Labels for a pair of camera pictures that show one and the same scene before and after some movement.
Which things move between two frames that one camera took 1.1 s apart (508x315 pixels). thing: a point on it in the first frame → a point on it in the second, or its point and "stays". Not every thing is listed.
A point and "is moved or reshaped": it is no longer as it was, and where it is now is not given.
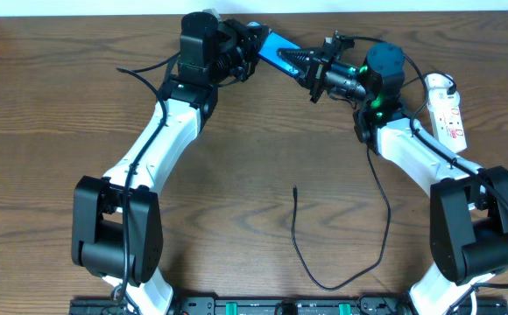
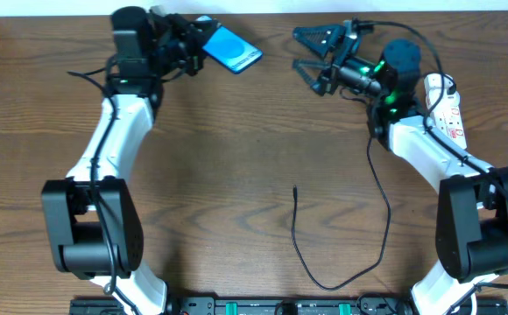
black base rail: [477, 305] stays
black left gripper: [250, 48] → [191, 45]
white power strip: [445, 110] stays
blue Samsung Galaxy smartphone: [269, 52] is moved or reshaped
